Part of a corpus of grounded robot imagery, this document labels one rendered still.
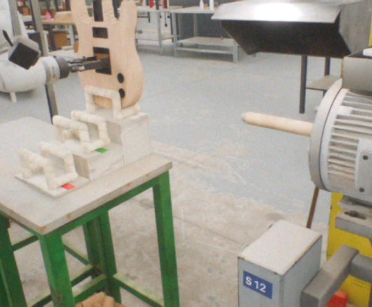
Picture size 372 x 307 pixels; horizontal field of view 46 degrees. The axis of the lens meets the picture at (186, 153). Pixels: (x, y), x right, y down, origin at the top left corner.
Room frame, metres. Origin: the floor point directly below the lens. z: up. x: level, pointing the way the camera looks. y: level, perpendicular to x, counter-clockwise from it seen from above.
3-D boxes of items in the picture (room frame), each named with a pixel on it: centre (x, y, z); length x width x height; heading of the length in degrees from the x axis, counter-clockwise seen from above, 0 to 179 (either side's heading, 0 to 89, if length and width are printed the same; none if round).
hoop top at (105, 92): (1.64, 0.31, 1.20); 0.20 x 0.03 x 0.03; 47
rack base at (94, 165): (1.56, 0.39, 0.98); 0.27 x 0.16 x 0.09; 48
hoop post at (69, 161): (1.41, 0.41, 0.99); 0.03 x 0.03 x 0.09
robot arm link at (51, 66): (1.49, 0.46, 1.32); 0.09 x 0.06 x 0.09; 46
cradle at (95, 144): (1.49, 0.32, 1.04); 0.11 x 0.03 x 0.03; 138
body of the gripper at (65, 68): (1.55, 0.41, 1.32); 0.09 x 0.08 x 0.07; 136
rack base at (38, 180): (1.44, 0.50, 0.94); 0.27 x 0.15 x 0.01; 48
